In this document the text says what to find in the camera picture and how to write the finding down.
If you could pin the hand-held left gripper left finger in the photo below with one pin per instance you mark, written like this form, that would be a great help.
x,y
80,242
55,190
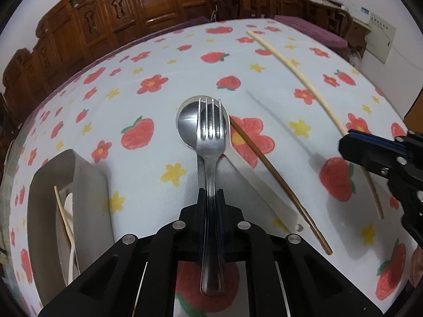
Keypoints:
x,y
201,211

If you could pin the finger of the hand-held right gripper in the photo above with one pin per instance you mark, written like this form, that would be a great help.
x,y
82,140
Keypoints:
x,y
366,153
373,137

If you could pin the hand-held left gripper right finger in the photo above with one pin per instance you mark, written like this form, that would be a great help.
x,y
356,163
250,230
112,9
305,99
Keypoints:
x,y
220,206

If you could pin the metal fork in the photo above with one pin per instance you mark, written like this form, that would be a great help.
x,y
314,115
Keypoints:
x,y
210,145

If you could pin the dark wooden chopstick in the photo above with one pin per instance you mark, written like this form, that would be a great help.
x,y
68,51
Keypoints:
x,y
281,185

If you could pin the metal spoon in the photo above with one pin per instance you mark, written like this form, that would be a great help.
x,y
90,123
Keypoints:
x,y
186,122

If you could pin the light bamboo chopstick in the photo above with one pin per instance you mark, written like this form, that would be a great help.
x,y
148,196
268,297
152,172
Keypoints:
x,y
62,211
297,69

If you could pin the metal tray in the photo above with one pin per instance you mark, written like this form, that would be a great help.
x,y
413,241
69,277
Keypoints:
x,y
92,204

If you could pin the person's right hand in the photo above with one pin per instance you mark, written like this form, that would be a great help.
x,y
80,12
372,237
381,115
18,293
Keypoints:
x,y
418,265

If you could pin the purple armchair cushion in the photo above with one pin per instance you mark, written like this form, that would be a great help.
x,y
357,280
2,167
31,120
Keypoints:
x,y
314,31

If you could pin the white box device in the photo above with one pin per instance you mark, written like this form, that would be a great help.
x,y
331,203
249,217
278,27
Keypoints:
x,y
360,10

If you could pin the strawberry print tablecloth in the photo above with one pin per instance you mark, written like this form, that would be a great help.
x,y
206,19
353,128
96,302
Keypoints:
x,y
148,56

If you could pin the carved wooden sofa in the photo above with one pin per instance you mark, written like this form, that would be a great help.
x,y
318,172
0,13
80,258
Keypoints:
x,y
66,29

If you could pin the white wall distribution box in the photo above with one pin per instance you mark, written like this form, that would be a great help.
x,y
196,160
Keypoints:
x,y
381,39

